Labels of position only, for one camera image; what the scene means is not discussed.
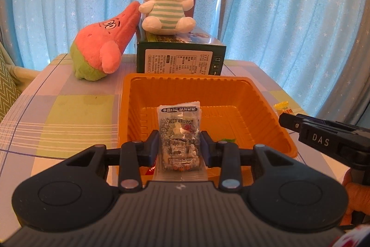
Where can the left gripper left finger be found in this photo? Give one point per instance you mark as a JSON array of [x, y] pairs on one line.
[[133, 156]]

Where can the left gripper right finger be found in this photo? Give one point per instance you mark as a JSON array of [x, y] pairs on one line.
[[226, 156]]

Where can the red patterned candy packet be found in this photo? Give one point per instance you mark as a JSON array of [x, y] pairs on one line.
[[150, 170]]

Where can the grey nut snack packet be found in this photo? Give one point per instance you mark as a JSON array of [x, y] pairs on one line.
[[180, 157]]

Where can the yellow green candy packet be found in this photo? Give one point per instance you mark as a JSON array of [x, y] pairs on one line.
[[283, 107]]

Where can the green hawthorn candy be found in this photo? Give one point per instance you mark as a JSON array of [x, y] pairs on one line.
[[226, 140]]

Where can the person's right hand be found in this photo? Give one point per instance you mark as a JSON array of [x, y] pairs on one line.
[[359, 198]]

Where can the dark green tea box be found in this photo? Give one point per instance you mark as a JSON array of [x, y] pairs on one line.
[[194, 53]]

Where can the pink starfish plush toy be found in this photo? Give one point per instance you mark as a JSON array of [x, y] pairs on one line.
[[97, 49]]

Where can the cream sofa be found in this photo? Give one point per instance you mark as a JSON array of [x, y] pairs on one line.
[[21, 76]]

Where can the green chevron cushion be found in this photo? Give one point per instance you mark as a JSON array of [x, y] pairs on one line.
[[9, 91]]

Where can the blue star curtain right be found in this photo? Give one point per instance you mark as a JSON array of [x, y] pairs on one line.
[[316, 50]]

